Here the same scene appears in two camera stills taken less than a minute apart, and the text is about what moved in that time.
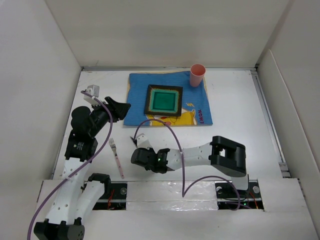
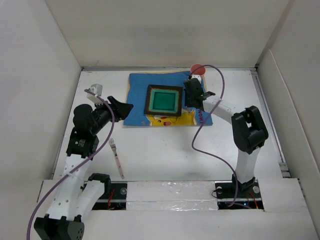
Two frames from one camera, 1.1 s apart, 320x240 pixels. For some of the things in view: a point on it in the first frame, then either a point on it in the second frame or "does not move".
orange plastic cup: (197, 72) does not move
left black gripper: (119, 109) does not move
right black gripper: (150, 149) -> (187, 103)
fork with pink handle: (113, 145) does not move
